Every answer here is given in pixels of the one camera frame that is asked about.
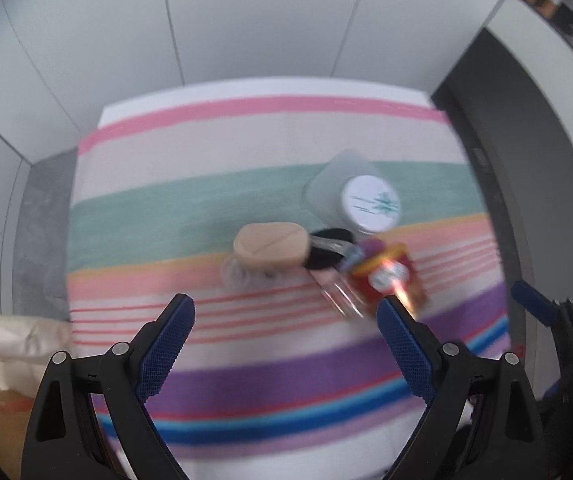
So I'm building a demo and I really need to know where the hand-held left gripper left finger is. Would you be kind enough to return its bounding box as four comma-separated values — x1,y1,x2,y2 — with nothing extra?
20,294,196,480

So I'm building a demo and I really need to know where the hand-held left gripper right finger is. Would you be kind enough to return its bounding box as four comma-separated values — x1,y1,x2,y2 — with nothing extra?
377,296,550,480

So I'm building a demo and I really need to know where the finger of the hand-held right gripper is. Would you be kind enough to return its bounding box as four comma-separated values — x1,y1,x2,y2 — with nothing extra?
511,280,565,328

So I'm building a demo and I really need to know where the black makeup puff grey ribbon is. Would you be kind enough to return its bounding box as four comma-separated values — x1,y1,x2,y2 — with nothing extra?
304,227,355,272

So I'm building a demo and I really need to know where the beige makeup puff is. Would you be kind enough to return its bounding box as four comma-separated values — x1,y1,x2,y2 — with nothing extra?
233,223,311,267

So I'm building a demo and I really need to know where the clear plastic tube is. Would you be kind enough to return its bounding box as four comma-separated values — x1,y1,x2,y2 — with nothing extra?
311,236,368,320

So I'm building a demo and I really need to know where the clear plastic puff case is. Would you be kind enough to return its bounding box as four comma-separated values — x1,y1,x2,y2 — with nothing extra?
220,255,282,288

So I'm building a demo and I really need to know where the dark grey cabinet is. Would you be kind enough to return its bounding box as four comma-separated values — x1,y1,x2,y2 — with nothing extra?
431,26,573,366

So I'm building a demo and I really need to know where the striped pastel tablecloth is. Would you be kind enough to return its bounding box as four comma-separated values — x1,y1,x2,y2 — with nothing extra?
65,76,511,463

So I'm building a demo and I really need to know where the cream padded chair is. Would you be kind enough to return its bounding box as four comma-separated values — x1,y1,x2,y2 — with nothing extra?
0,311,73,397

